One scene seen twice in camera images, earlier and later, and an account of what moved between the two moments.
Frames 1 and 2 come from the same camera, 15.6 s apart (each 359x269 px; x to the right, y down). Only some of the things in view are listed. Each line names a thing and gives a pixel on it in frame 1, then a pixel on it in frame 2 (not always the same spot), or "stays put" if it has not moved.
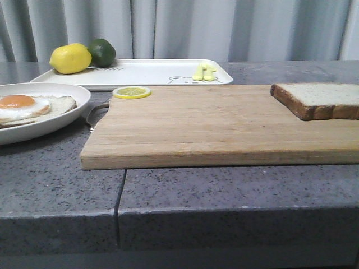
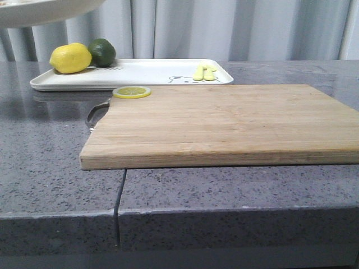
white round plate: [30, 111] → [21, 13]
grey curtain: [32, 30] stays put
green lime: [103, 53] stays put
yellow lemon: [70, 58] stays put
